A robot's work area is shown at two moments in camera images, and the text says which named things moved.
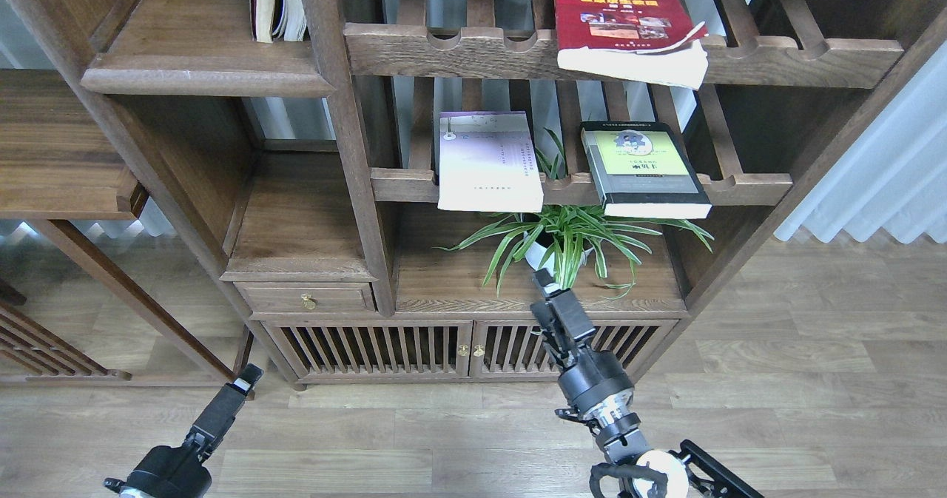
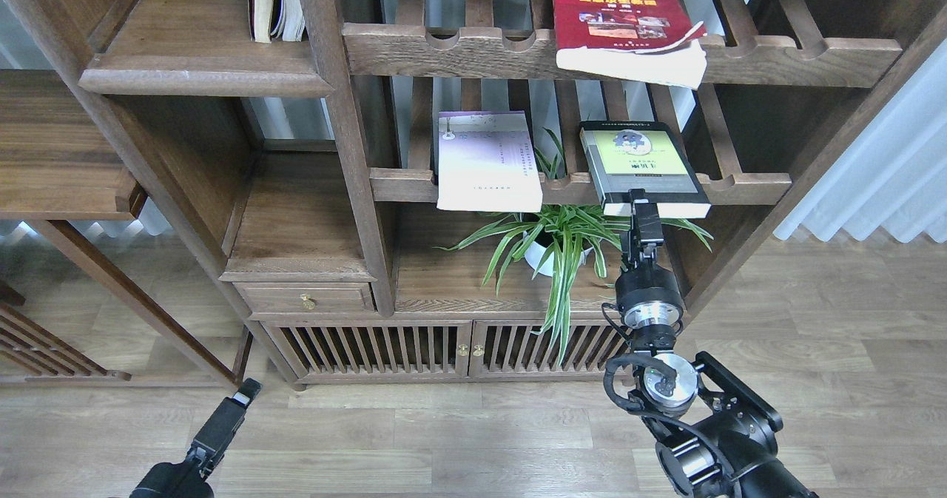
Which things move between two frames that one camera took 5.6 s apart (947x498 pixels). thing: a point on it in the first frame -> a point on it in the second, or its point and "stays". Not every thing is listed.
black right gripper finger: [553, 335] -> [631, 249]
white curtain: [897, 177] stays
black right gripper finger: [564, 300] -> [648, 223]
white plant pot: [540, 256] stays
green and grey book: [641, 170] stays
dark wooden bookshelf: [380, 159] stays
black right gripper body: [595, 377] -> [648, 294]
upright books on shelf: [277, 9] stays
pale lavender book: [487, 161] stays
